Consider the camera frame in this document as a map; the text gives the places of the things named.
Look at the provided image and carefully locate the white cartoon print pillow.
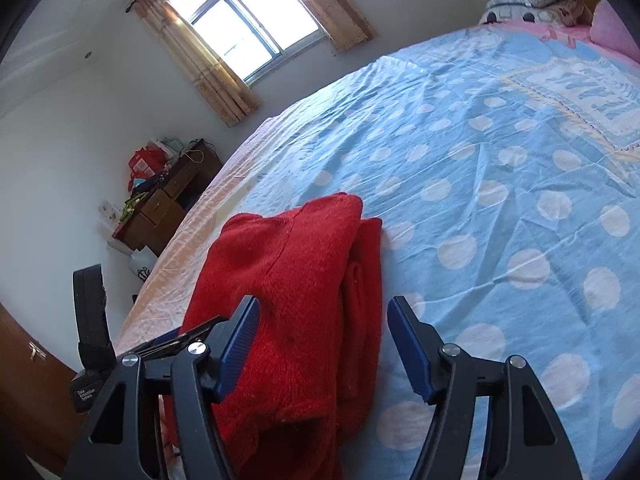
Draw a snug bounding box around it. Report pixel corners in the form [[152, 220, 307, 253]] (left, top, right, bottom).
[[477, 2, 539, 27]]

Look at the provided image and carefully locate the wooden desk with drawers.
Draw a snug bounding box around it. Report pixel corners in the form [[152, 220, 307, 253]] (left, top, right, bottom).
[[112, 139, 224, 256]]

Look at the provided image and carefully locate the white plastic container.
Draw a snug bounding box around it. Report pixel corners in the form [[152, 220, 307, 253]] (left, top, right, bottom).
[[127, 247, 159, 282]]

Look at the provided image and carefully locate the blue polka-dot bed sheet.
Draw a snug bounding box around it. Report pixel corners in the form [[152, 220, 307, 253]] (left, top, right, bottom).
[[200, 25, 640, 480]]

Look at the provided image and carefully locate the floral patterned pillow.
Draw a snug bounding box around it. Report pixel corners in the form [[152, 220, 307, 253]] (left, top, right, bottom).
[[530, 0, 587, 27]]

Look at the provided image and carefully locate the pink pillow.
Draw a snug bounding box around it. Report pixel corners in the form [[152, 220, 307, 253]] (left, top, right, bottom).
[[590, 0, 640, 62]]

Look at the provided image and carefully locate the window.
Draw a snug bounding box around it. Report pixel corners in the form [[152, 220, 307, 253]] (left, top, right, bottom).
[[167, 0, 328, 86]]

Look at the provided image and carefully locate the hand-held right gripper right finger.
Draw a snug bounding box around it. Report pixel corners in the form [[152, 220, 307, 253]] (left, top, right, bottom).
[[387, 295, 584, 480]]

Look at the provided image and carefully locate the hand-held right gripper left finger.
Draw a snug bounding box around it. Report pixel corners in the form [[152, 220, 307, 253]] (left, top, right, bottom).
[[62, 294, 262, 480]]

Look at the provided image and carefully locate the short beige curtain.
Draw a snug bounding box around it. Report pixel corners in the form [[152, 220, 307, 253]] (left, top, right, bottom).
[[295, 0, 377, 54]]

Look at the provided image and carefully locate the brown wooden door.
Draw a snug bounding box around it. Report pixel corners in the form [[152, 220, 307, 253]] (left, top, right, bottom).
[[0, 304, 101, 477]]

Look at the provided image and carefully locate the red bag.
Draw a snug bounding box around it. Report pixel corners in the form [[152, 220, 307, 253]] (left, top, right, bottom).
[[127, 146, 169, 187]]

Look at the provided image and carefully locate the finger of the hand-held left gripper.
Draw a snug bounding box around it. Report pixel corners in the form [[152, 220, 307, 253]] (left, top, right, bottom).
[[116, 316, 234, 362]]

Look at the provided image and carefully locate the blue polka dot bedsheet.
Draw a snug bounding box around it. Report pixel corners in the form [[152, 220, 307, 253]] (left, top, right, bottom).
[[112, 19, 640, 480]]

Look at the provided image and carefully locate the long beige curtain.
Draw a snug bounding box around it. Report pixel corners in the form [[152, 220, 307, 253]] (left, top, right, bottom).
[[127, 0, 262, 128]]

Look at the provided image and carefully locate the red knit sweater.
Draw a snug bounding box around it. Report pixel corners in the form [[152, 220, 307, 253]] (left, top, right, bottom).
[[165, 191, 385, 480]]

